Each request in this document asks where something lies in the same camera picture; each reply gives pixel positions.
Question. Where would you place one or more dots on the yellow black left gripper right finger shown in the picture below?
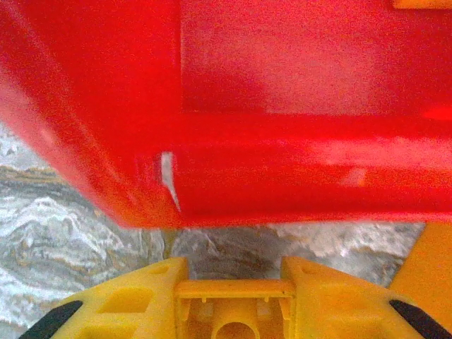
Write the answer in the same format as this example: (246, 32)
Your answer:
(346, 314)

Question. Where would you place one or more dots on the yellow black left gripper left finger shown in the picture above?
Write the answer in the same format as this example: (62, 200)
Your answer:
(134, 310)

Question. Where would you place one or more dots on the red plastic bin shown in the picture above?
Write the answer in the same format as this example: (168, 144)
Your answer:
(282, 159)

